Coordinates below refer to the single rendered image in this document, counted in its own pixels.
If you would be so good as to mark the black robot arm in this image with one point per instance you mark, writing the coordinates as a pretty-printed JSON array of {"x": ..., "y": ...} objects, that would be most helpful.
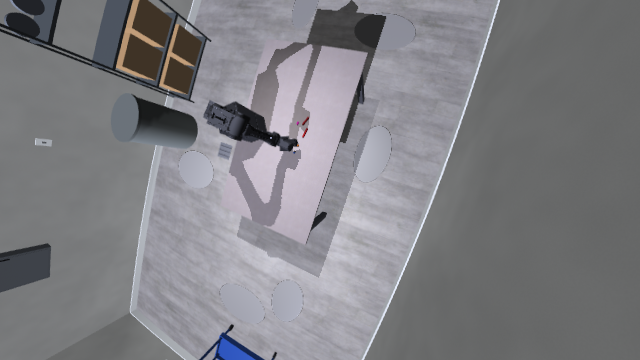
[{"x": 233, "y": 125}]

